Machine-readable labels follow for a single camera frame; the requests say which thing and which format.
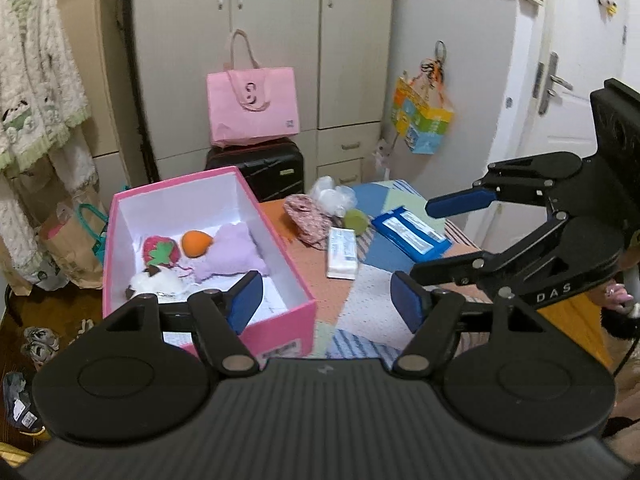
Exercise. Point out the pink cardboard box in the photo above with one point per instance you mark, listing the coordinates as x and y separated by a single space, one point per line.
287 325

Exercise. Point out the blue wet wipes packet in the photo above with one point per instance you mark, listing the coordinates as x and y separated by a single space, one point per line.
410 232

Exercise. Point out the person's right hand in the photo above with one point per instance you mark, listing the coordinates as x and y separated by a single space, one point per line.
617 294

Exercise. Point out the purple plush toy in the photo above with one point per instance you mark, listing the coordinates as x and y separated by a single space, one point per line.
230 250

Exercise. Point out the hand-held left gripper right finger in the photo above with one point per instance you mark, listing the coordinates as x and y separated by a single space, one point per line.
406 302

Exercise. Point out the white door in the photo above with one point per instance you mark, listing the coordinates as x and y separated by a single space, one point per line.
575 35

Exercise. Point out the red strawberry plush toy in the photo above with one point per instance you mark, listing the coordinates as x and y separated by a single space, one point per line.
165 250

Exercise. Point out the brown paper bag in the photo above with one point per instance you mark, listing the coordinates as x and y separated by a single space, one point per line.
65 255

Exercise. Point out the green plush ball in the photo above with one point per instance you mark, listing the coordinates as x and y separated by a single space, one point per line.
356 221

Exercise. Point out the pink floral fabric pouch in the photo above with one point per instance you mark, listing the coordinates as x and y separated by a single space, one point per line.
310 217

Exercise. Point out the pink tote bag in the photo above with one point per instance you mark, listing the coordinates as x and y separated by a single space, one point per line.
250 120

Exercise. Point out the grey white wardrobe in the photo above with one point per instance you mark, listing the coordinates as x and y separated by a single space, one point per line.
190 50

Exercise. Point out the colourful paper gift bag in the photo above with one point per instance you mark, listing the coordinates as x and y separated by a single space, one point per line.
425 125

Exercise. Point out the orange plush ball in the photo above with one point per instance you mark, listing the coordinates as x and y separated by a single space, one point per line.
195 243

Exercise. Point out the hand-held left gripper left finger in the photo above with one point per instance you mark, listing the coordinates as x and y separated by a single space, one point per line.
245 302

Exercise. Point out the white tissue packet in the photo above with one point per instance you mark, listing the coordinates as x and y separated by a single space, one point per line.
342 255

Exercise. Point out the pale printed plastic bag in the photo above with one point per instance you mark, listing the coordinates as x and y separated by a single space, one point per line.
382 152

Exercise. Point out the white plastic bag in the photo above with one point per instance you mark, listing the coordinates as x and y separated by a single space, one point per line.
330 195

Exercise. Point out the dark blue sneaker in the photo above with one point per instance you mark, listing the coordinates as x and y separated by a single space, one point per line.
20 405

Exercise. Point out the black suitcase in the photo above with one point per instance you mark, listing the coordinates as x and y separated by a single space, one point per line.
270 170

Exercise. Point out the cream fluffy cardigan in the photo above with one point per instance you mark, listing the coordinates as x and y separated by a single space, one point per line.
35 60

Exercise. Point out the patchwork blanket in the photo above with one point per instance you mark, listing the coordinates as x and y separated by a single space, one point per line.
375 300

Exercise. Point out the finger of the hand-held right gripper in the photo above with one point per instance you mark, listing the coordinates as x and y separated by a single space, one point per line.
465 267
460 202

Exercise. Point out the light brown wooden cabinet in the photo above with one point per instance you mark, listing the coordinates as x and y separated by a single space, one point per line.
100 60

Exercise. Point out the white and brown plush toy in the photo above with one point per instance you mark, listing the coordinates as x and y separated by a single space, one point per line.
160 284

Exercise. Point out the black metal clothes rack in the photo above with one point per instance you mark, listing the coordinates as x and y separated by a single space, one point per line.
132 60

